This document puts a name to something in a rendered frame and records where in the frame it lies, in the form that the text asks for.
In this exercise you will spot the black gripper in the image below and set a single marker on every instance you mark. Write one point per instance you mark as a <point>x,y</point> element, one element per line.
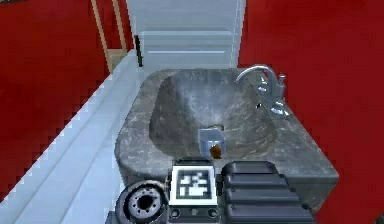
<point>143,202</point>

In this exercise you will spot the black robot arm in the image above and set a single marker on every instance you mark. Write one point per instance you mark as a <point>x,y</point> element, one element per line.
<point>260,196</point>

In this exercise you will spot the pale blue soap dispenser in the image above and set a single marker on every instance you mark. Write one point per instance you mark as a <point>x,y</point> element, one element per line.
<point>212,141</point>

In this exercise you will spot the grey stone sink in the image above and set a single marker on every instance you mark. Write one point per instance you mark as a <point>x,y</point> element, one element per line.
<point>200,110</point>

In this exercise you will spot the silver faucet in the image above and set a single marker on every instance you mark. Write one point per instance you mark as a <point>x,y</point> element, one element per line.
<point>271,90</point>

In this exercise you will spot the white room door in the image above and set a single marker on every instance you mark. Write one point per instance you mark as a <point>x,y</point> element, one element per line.
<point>186,36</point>

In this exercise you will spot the wooden ladder frame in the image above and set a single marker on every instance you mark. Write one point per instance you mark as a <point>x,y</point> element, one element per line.
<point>113,43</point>

